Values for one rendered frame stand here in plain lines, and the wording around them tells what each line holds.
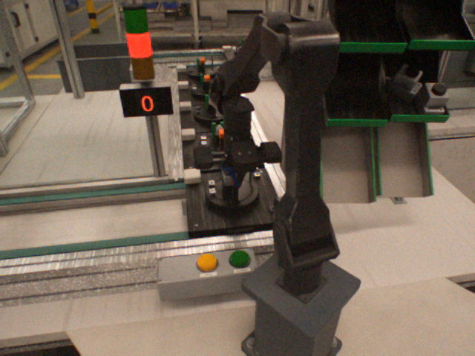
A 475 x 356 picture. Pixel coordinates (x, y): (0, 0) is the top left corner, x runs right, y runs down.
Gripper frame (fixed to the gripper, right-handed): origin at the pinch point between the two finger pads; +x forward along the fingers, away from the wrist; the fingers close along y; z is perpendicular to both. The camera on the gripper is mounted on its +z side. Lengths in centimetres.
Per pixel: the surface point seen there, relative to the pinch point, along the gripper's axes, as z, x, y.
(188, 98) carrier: -79, 12, -9
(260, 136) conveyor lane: -41.8, 13.2, 14.6
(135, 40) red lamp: -17.6, -25.6, -19.7
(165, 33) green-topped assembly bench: -526, 79, -31
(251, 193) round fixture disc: -6.5, 10.4, 4.8
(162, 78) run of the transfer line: -125, 18, -21
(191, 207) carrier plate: -5.4, 12.3, -10.8
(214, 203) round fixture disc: -3.7, 10.4, -5.1
